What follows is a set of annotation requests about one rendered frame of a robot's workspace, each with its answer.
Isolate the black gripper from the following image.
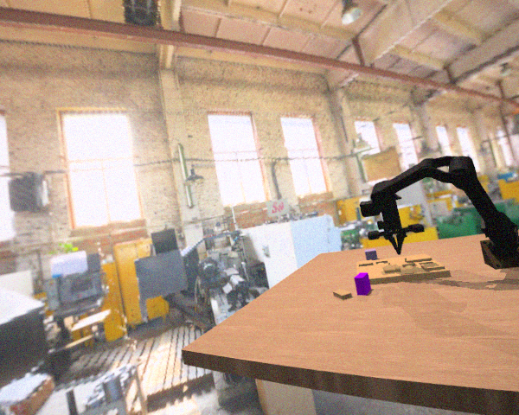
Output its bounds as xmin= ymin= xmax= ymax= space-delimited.
xmin=368 ymin=212 xmax=425 ymax=255

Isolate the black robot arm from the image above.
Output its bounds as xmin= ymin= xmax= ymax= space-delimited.
xmin=360 ymin=156 xmax=519 ymax=259

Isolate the tan flat block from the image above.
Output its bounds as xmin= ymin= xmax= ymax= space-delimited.
xmin=333 ymin=290 xmax=352 ymax=300

